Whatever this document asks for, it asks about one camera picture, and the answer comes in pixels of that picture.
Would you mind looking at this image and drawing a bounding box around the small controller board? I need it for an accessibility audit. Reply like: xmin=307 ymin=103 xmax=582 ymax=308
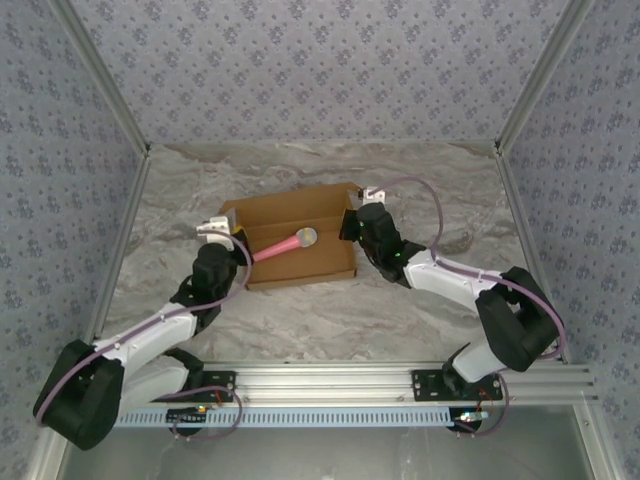
xmin=452 ymin=408 xmax=490 ymax=432

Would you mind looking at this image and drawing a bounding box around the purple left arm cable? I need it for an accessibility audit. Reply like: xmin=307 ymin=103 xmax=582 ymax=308
xmin=33 ymin=234 xmax=252 ymax=444

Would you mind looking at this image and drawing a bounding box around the blue-grey slotted cable duct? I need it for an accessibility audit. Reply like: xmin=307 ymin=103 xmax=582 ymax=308
xmin=114 ymin=407 xmax=485 ymax=430

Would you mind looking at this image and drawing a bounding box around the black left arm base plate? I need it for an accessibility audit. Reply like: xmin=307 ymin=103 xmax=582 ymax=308
xmin=149 ymin=368 xmax=238 ymax=404

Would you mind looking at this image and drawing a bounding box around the steel bottom panel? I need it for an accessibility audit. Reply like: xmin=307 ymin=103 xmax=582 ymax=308
xmin=54 ymin=424 xmax=601 ymax=480

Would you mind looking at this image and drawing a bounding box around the aluminium frame post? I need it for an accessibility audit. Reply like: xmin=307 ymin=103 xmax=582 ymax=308
xmin=493 ymin=0 xmax=597 ymax=159
xmin=48 ymin=0 xmax=153 ymax=159

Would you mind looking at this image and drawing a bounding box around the brown cardboard box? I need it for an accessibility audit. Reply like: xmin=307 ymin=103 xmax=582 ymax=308
xmin=219 ymin=182 xmax=360 ymax=294

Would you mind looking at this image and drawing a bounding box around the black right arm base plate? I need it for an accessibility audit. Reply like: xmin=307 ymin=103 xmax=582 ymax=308
xmin=410 ymin=368 xmax=504 ymax=403

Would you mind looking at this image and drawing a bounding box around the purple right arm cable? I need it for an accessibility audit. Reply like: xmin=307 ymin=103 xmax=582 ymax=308
xmin=377 ymin=175 xmax=566 ymax=439

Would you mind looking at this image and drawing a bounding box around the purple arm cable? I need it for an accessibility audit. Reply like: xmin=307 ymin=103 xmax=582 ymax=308
xmin=33 ymin=234 xmax=252 ymax=444
xmin=377 ymin=175 xmax=566 ymax=439

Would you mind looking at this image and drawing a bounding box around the aluminium side rail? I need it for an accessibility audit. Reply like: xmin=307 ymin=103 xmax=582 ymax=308
xmin=493 ymin=149 xmax=572 ymax=365
xmin=76 ymin=149 xmax=154 ymax=369

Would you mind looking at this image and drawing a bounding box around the pink toy microphone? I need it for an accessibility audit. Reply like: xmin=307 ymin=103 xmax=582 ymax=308
xmin=249 ymin=226 xmax=320 ymax=264

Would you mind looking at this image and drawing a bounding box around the aluminium mounting rail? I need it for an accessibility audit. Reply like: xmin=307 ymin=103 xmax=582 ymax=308
xmin=114 ymin=363 xmax=599 ymax=405

